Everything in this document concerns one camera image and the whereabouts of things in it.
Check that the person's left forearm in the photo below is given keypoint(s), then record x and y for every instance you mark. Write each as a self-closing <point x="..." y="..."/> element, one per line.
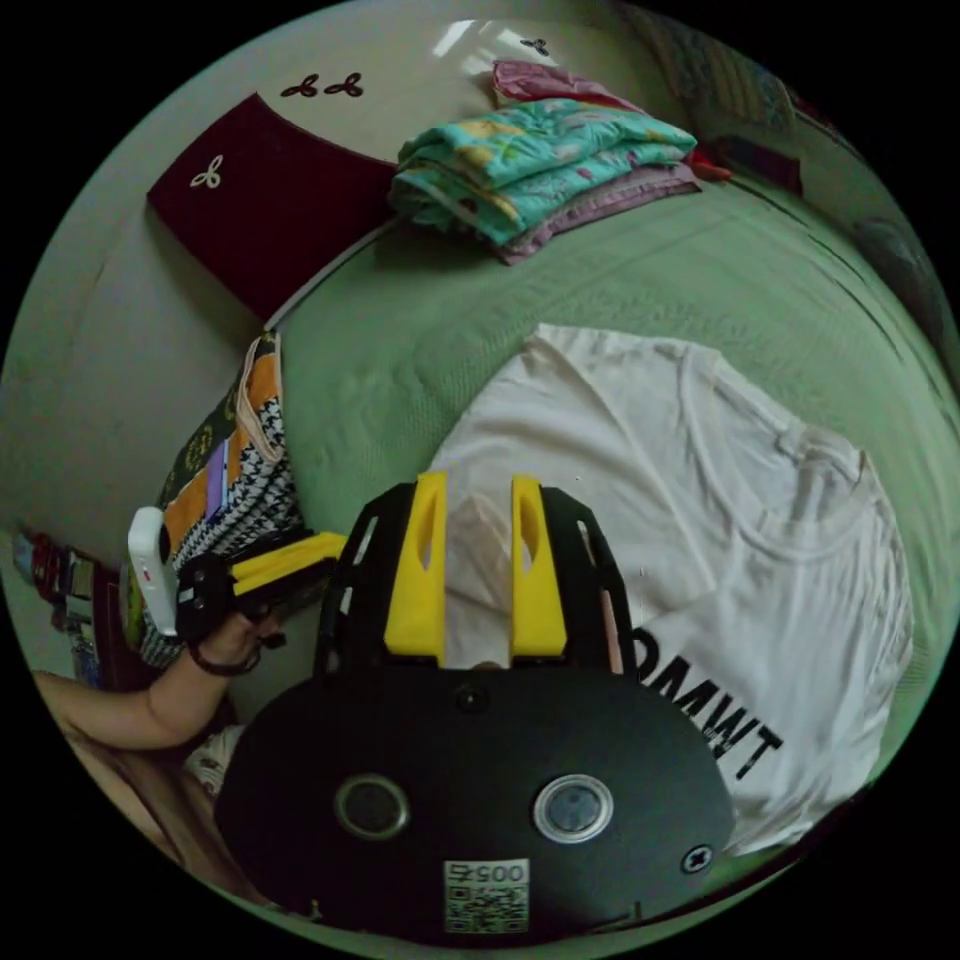
<point x="142" y="712"/>

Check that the person's body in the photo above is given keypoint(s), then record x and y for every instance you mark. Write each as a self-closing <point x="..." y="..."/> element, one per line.
<point x="139" y="799"/>

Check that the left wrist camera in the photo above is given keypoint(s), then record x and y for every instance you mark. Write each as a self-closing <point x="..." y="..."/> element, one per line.
<point x="150" y="570"/>

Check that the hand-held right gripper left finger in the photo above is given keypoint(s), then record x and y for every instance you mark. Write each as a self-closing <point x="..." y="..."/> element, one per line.
<point x="416" y="570"/>

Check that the houndstooth and orange patchwork cushion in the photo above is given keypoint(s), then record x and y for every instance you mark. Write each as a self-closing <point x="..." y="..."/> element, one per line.
<point x="255" y="510"/>

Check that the bed with green mat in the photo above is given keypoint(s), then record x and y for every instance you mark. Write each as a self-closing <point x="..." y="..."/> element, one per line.
<point x="450" y="337"/>

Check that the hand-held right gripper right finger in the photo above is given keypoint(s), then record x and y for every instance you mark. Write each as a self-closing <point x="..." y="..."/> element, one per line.
<point x="538" y="592"/>

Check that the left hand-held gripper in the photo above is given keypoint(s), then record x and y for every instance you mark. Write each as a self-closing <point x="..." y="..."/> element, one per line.
<point x="202" y="596"/>

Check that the purple phone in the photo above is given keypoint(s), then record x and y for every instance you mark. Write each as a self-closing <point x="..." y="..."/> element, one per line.
<point x="219" y="480"/>

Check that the white short sleeve shirt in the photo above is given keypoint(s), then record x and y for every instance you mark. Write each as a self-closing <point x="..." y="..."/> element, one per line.
<point x="712" y="525"/>

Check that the pile of clothes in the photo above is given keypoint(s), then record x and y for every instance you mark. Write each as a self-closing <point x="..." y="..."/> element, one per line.
<point x="525" y="157"/>

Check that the person's left hand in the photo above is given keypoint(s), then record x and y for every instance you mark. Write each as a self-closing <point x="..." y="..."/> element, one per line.
<point x="232" y="641"/>

